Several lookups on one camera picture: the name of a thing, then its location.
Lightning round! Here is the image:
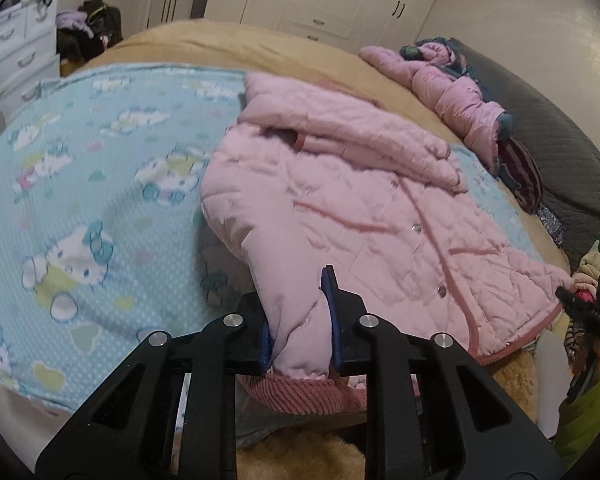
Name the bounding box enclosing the dark bag on chair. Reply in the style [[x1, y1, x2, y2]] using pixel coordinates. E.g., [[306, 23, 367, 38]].
[[79, 0, 123, 50]]

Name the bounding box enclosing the dark striped blanket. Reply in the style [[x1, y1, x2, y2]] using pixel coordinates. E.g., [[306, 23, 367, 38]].
[[498, 138, 544, 214]]

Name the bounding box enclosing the pink crumpled quilt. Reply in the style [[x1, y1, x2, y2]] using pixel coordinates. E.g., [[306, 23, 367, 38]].
[[358, 38, 513, 174]]

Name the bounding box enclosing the pink quilted jacket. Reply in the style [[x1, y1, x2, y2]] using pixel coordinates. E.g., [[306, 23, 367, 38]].
[[200, 73, 571, 415]]

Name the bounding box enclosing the white drawer chest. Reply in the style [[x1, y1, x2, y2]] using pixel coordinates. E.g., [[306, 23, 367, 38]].
[[0, 0, 60, 112]]

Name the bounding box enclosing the purple clothes pile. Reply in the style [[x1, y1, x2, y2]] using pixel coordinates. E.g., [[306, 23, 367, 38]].
[[56, 10, 94, 39]]

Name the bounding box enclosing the grey quilted headboard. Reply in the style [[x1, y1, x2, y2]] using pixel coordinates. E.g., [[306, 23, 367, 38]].
[[451, 38, 600, 269]]

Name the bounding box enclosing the tan bed cover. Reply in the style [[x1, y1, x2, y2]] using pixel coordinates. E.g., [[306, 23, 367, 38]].
[[59, 18, 571, 276]]

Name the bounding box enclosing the Hello Kitty blue sheet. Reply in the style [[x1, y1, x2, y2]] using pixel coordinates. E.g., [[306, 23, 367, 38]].
[[0, 62, 546, 411]]

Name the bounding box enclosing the green sleeve of person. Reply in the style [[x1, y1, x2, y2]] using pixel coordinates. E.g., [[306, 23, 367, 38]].
[[554, 379, 600, 470]]

